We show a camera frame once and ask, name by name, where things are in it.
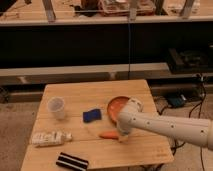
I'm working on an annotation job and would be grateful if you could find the orange pepper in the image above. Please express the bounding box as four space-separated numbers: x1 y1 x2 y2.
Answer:
99 131 118 139

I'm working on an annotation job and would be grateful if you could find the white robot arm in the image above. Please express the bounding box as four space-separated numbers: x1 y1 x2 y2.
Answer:
117 98 213 151

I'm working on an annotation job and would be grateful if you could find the orange plate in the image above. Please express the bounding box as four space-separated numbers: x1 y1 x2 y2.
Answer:
107 96 129 123

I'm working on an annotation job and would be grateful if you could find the blue sponge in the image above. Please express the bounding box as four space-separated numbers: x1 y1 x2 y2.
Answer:
83 109 102 123

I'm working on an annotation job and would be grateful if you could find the black power adapter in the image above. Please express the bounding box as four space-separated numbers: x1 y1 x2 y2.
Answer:
165 94 185 108

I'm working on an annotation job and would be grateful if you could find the black white striped object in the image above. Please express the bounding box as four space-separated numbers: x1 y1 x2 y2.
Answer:
56 153 89 171

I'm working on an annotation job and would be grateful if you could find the clear plastic bottle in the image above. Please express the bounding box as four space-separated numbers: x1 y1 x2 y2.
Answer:
31 131 72 147

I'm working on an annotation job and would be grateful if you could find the black box on shelf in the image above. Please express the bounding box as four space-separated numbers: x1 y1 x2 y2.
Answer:
166 48 213 74

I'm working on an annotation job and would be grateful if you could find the red items box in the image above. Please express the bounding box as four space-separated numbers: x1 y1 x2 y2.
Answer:
98 0 156 16

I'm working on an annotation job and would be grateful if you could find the black hanging cable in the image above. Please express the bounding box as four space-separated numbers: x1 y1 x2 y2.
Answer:
127 14 132 80

